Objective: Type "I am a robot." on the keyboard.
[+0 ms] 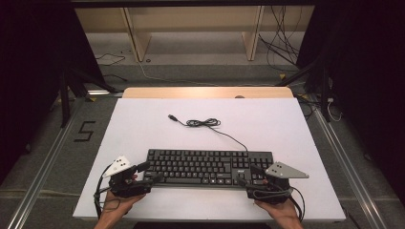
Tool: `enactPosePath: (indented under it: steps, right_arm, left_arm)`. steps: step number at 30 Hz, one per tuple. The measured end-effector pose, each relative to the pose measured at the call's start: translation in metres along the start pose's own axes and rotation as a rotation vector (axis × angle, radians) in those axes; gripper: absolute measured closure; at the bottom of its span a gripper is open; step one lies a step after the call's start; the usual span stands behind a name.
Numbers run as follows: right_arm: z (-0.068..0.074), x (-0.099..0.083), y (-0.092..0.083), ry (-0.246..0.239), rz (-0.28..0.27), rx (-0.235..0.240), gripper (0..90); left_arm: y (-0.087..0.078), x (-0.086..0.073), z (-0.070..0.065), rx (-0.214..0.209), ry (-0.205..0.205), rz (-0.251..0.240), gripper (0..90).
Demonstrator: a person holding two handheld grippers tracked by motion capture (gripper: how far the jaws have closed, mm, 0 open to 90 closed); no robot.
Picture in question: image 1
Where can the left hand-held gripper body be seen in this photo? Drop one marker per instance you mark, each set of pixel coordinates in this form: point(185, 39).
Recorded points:
point(127, 187)

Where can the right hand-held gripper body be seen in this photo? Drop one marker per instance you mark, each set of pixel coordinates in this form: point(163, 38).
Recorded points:
point(280, 171)

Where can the black computer keyboard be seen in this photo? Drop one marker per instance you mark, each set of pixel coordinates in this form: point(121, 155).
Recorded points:
point(191, 165)

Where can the person's left hand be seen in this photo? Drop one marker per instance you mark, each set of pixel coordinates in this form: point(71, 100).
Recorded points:
point(117, 205)

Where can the person's right hand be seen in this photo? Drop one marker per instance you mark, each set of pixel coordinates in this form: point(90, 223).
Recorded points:
point(281, 210)

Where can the yellow tape piece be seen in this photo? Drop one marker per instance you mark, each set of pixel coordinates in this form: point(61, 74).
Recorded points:
point(91, 99)
point(282, 76)

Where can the black metal stand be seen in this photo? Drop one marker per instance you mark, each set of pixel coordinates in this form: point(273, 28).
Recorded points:
point(65, 95)
point(324, 92)

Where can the black curtain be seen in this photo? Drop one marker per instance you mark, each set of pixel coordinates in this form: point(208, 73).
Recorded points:
point(28, 79)
point(369, 79)

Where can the light wooden shelf unit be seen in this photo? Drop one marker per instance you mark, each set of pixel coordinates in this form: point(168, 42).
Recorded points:
point(137, 38)

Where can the aluminium floor rail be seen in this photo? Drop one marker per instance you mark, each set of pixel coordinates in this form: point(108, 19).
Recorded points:
point(41, 178)
point(350, 171)

